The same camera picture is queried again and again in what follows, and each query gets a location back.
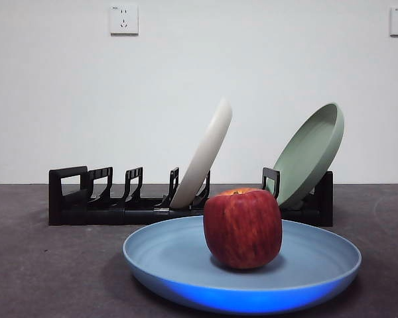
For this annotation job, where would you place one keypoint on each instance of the red apple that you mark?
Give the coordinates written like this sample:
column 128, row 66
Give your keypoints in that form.
column 242, row 228

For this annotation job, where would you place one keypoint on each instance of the blue plate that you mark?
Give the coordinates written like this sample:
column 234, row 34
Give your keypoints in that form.
column 252, row 291

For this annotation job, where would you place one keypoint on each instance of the white plate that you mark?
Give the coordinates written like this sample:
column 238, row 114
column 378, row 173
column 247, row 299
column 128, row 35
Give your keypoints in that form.
column 205, row 159

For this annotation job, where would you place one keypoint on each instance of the green plate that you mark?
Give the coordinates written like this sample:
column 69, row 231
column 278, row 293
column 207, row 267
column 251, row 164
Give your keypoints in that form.
column 305, row 165

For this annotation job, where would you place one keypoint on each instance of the black plate rack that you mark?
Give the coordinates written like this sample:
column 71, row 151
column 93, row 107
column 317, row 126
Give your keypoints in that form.
column 69, row 215

